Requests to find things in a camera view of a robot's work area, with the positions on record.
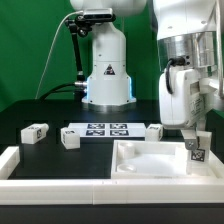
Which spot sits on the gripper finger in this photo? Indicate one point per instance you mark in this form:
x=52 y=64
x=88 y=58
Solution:
x=190 y=139
x=201 y=124

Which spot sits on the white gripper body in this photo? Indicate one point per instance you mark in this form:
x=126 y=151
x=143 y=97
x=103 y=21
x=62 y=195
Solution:
x=192 y=98

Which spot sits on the white square tabletop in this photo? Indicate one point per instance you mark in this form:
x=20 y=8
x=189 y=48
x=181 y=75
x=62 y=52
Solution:
x=156 y=160

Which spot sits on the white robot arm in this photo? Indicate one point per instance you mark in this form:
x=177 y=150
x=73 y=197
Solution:
x=190 y=56

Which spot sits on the white marker tag plate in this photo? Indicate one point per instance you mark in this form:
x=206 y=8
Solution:
x=109 y=129

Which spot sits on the white U-shaped fence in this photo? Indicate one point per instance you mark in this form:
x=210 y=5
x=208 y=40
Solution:
x=115 y=191

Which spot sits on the grey camera on mount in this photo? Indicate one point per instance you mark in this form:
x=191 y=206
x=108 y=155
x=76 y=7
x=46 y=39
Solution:
x=98 y=14

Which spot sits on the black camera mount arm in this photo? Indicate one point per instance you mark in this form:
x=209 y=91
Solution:
x=75 y=32

